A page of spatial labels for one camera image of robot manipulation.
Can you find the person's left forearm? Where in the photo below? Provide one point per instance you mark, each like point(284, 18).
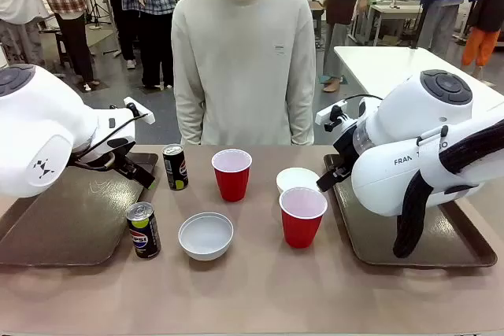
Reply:
point(302, 115)

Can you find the black Pepsi can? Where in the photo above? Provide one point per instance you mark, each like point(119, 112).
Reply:
point(143, 233)
point(175, 168)

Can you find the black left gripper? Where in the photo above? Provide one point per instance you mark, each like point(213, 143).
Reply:
point(102, 157)

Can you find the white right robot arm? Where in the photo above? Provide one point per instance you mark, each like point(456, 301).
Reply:
point(409, 127)

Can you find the white plastic bowl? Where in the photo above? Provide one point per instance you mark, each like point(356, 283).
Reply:
point(205, 237)
point(293, 178)

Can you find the grey lab desk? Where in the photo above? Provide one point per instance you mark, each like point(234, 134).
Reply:
point(390, 13)

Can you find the red plastic cup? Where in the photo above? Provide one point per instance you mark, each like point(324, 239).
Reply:
point(301, 227)
point(231, 182)

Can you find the black tripod stand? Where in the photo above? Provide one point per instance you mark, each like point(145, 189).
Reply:
point(96, 9)

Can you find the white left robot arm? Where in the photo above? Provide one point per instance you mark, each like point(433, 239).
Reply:
point(35, 123)

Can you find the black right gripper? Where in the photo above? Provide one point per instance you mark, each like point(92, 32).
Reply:
point(348, 143)

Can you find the bystander in orange trousers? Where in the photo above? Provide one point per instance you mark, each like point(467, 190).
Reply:
point(482, 37)

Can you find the dark wooden stool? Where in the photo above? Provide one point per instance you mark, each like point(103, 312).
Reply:
point(59, 49)

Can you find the person in cream sweatshirt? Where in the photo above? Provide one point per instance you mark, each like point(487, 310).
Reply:
point(244, 56)

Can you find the bystander in dark apron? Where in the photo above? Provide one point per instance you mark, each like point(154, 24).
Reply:
point(342, 9)

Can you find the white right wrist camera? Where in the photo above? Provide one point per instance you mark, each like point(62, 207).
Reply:
point(330, 111)

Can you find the brown plastic tray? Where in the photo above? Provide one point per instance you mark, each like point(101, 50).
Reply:
point(71, 218)
point(445, 241)

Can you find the person's right forearm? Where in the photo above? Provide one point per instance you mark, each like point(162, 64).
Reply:
point(190, 115)

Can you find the white side table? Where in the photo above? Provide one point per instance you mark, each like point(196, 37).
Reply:
point(378, 64)

